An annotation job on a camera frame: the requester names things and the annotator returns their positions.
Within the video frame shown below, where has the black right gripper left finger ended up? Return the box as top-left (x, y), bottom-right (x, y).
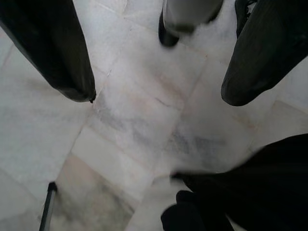
top-left (0, 0), bottom-right (97, 104)

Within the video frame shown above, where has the silver metal clothes rack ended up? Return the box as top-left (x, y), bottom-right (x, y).
top-left (38, 181), bottom-right (58, 231)

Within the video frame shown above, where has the black shirt with red stripe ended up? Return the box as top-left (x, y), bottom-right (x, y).
top-left (160, 133), bottom-right (308, 231)

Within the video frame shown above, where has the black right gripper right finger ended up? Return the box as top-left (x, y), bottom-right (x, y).
top-left (220, 0), bottom-right (308, 107)

